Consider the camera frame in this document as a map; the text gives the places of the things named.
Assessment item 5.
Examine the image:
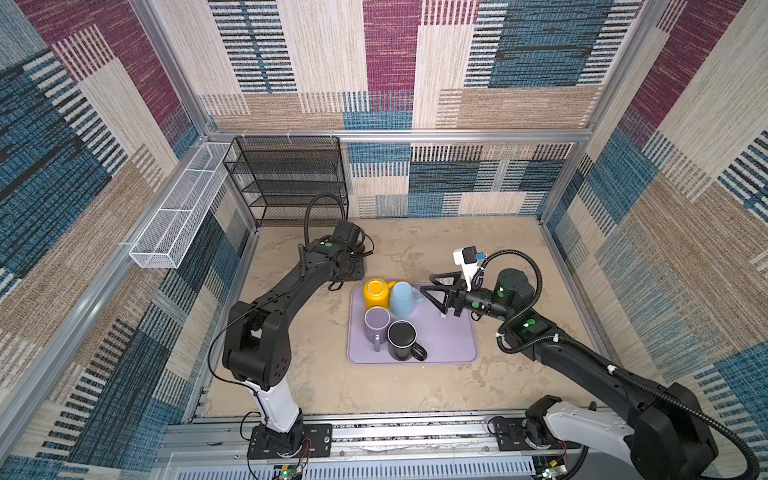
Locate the yellow round mug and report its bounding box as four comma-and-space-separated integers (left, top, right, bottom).
363, 278, 397, 310

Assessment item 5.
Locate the white wire mesh basket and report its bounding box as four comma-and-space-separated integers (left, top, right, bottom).
129, 142, 229, 269

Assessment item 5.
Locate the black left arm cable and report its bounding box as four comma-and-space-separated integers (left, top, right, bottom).
302, 193, 349, 247

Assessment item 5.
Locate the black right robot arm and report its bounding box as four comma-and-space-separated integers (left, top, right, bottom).
420, 269, 719, 479

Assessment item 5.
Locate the light blue plain mug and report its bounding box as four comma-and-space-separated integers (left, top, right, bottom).
389, 281, 425, 319

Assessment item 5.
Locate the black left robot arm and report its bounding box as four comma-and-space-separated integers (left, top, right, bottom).
222, 220, 369, 455

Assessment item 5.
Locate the black wire shelf rack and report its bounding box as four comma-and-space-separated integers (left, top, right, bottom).
223, 136, 349, 227

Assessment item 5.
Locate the black ceramic mug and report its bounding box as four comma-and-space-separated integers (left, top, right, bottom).
387, 320, 428, 362

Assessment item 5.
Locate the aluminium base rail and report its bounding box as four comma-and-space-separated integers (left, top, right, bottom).
155, 407, 667, 480

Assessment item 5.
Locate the lavender ceramic mug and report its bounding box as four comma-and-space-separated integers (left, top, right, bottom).
364, 306, 391, 352

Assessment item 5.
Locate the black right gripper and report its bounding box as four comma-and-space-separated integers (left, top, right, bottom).
420, 270, 512, 321

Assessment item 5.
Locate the lavender plastic tray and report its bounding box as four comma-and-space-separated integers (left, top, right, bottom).
347, 285, 478, 366

